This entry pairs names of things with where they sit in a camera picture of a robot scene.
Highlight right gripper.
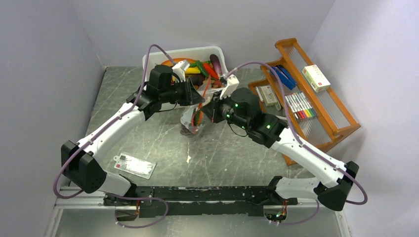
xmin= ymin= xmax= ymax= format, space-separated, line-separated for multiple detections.
xmin=200 ymin=90 xmax=250 ymax=131

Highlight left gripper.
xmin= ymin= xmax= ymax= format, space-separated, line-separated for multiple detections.
xmin=161 ymin=77 xmax=206 ymax=107

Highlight clear zip top bag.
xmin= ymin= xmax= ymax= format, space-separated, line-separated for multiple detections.
xmin=180 ymin=76 xmax=211 ymax=126

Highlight toy dark grapes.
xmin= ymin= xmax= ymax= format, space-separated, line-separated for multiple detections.
xmin=180 ymin=123 xmax=205 ymax=137

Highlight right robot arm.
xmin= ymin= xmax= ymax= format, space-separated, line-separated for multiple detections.
xmin=200 ymin=88 xmax=359 ymax=211

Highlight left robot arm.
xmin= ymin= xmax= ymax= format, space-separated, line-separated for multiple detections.
xmin=61 ymin=61 xmax=204 ymax=205

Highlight toy yellow banana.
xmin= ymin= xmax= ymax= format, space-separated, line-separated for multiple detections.
xmin=185 ymin=67 xmax=201 ymax=74

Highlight toy red chili pepper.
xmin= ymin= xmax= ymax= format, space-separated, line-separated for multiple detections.
xmin=203 ymin=63 xmax=219 ymax=80

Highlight toy green chili pepper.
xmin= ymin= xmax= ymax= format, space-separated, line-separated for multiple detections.
xmin=189 ymin=61 xmax=210 ymax=77

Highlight white plastic bin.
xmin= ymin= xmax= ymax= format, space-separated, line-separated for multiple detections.
xmin=142 ymin=45 xmax=234 ymax=99

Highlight toy orange papaya slice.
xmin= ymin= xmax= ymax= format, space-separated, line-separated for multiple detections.
xmin=161 ymin=58 xmax=186 ymax=67

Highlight small white box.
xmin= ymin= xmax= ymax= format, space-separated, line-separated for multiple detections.
xmin=259 ymin=85 xmax=278 ymax=107

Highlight blue stapler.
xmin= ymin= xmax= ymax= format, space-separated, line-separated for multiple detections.
xmin=272 ymin=65 xmax=297 ymax=90

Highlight wooden shelf rack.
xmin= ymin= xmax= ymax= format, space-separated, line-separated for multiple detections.
xmin=268 ymin=38 xmax=360 ymax=152

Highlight flat clear packet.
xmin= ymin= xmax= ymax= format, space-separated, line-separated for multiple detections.
xmin=113 ymin=153 xmax=157 ymax=180

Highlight coloured marker set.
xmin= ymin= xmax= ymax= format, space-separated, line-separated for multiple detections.
xmin=285 ymin=91 xmax=317 ymax=120

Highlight white red box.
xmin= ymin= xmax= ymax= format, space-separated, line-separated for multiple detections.
xmin=301 ymin=64 xmax=331 ymax=92

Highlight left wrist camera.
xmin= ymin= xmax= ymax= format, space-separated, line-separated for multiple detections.
xmin=172 ymin=60 xmax=190 ymax=82

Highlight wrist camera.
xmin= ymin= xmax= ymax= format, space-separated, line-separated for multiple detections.
xmin=172 ymin=60 xmax=190 ymax=82
xmin=219 ymin=75 xmax=239 ymax=99

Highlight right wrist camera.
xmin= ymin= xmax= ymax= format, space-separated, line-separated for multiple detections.
xmin=219 ymin=75 xmax=239 ymax=99

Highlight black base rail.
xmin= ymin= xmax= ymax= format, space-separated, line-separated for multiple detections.
xmin=103 ymin=176 xmax=297 ymax=220

